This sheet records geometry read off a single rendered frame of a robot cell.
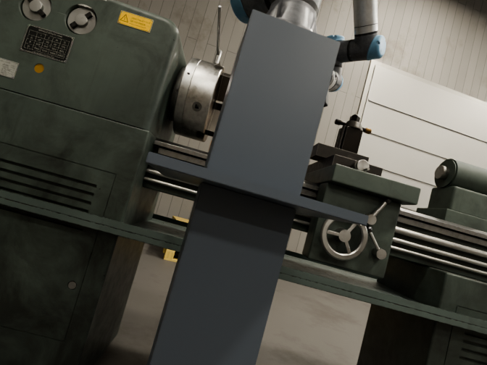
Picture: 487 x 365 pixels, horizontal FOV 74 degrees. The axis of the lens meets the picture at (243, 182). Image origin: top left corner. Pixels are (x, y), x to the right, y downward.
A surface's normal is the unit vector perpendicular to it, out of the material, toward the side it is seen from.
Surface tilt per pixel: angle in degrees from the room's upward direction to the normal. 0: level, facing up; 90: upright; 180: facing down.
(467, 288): 90
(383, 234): 90
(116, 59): 90
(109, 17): 90
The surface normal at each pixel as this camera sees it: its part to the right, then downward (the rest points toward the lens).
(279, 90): 0.17, -0.04
